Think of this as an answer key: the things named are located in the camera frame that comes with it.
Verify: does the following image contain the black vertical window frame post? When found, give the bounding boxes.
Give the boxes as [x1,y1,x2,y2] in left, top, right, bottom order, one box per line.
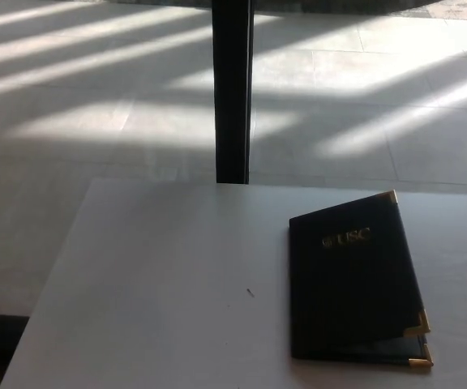
[211,0,256,186]

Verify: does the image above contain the black USC diary gold corners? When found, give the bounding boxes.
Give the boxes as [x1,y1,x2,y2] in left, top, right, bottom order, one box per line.
[289,190,435,368]

